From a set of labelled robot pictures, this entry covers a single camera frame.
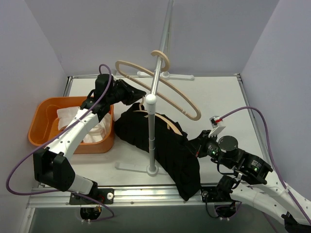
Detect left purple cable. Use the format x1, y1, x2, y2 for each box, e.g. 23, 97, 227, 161
6, 64, 115, 222

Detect silver clothes rack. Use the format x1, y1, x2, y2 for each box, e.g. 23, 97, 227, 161
115, 0, 201, 176

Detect purple cable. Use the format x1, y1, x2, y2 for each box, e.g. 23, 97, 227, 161
6, 64, 115, 222
216, 106, 311, 233

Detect white pleated skirt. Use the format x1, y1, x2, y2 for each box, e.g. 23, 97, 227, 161
56, 106, 112, 144

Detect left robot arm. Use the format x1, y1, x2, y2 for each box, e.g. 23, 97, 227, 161
33, 74, 146, 203

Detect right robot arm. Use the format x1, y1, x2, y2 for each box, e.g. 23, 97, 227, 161
189, 131, 311, 233

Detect aluminium mounting rail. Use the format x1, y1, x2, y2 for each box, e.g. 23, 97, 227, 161
28, 184, 258, 208

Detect beige wooden hanger front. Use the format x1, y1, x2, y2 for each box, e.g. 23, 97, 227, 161
114, 50, 202, 121

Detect black garment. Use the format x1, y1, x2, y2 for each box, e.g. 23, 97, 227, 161
114, 103, 201, 201

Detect beige wooden hanger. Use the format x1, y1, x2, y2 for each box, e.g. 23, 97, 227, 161
134, 97, 182, 135
114, 50, 202, 121

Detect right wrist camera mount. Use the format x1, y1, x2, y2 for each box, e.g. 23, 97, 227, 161
208, 116, 225, 138

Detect orange plastic basket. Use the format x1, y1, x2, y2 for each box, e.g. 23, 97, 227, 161
28, 96, 115, 154

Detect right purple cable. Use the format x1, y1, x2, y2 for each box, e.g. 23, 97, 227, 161
216, 106, 311, 233

